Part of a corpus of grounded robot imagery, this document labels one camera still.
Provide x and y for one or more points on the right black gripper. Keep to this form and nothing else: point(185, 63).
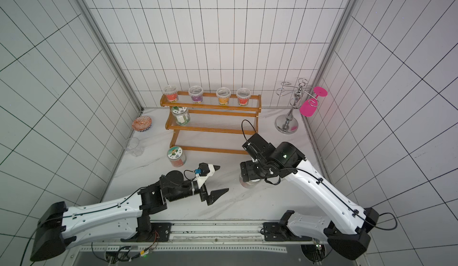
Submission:
point(250, 171)

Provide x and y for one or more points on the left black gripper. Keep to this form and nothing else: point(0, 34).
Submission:
point(214, 195)

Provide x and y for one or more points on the strawberry lid jar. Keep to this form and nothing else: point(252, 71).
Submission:
point(249, 184)

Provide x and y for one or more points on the red seed jar monkey lid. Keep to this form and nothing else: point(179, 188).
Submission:
point(176, 156)

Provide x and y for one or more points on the orange wooden two-tier shelf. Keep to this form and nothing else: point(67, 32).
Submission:
point(211, 117)

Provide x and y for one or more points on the green tree lid jar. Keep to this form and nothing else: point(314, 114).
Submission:
point(181, 115)

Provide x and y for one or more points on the small container dark seeds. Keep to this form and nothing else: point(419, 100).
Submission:
point(243, 96)

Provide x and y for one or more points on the small container brown seeds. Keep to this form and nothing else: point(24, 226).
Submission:
point(223, 94)

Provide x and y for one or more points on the small container purple seeds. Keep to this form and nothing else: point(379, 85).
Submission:
point(196, 94)

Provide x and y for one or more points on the small container red seeds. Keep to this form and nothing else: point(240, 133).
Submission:
point(171, 93)

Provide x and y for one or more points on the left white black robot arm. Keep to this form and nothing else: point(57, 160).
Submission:
point(127, 219)

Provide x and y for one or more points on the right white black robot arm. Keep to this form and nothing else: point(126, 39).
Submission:
point(344, 227)

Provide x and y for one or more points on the chrome wine glass rack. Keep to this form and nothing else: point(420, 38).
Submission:
point(286, 123)

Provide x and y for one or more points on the pink plastic wine glass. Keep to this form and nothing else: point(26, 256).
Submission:
point(310, 106)

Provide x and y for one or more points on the clear glass cup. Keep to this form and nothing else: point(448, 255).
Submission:
point(133, 146)

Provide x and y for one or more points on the orange patterned glass bowl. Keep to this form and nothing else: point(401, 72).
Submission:
point(142, 123)

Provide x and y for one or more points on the round black floor port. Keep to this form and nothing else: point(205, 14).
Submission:
point(314, 253)

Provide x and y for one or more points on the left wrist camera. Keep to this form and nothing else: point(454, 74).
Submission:
point(202, 173)

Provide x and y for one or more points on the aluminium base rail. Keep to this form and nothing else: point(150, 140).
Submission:
point(194, 236)

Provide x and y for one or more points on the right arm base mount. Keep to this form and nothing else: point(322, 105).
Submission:
point(275, 232)

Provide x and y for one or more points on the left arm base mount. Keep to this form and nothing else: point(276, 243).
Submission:
point(155, 232)

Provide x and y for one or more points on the wiring bundle under rail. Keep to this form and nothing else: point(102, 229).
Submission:
point(132, 253)

